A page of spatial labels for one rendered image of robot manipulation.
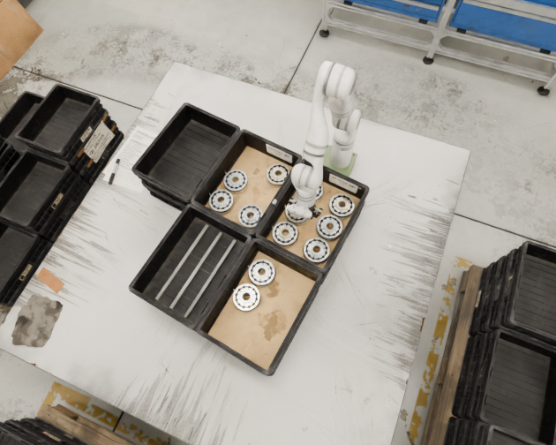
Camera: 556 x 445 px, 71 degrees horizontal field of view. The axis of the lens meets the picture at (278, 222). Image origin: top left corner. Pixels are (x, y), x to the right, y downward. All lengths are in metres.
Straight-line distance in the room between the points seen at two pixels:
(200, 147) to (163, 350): 0.88
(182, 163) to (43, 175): 1.08
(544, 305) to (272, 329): 1.26
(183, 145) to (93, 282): 0.71
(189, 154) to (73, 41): 2.26
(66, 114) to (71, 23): 1.51
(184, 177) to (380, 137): 0.95
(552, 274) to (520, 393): 0.56
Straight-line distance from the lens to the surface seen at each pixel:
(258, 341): 1.49
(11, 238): 2.71
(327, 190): 1.67
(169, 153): 1.85
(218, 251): 1.59
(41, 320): 1.93
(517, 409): 2.16
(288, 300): 1.51
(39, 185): 2.64
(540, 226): 2.91
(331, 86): 1.18
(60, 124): 2.66
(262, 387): 1.62
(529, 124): 3.28
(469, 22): 3.16
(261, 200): 1.65
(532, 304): 2.14
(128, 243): 1.86
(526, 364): 2.20
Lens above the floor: 2.31
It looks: 67 degrees down
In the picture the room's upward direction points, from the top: 6 degrees counter-clockwise
